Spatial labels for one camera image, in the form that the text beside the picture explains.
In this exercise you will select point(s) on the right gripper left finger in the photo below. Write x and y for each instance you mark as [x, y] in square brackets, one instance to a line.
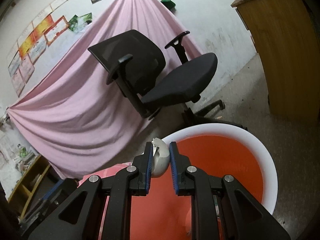
[100, 208]

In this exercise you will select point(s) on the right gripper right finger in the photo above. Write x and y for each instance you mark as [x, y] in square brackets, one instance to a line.
[221, 208]

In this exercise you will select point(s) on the white plastic case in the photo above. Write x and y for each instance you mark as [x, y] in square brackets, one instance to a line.
[161, 157]

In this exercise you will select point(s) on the orange white-rimmed trash bin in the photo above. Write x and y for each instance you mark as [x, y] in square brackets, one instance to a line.
[219, 150]

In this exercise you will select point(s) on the stack of books on shelf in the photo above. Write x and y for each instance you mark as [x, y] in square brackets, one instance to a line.
[23, 163]

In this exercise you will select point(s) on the green glass bottle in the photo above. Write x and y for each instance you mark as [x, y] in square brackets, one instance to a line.
[22, 151]

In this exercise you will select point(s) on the pink hanging sheet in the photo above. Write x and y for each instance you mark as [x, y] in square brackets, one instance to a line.
[72, 117]

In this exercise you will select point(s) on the black mesh office chair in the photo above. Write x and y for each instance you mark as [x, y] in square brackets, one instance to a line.
[135, 63]

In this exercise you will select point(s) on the wooden cabinet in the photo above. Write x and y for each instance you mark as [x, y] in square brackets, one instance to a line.
[286, 42]

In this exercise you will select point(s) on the green hanging cap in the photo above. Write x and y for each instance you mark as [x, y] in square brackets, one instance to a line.
[169, 4]

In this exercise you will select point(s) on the wooden wall shelf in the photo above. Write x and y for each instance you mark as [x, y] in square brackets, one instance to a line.
[37, 179]

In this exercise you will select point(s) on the wall certificates cluster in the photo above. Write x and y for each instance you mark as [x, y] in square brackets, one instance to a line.
[40, 33]

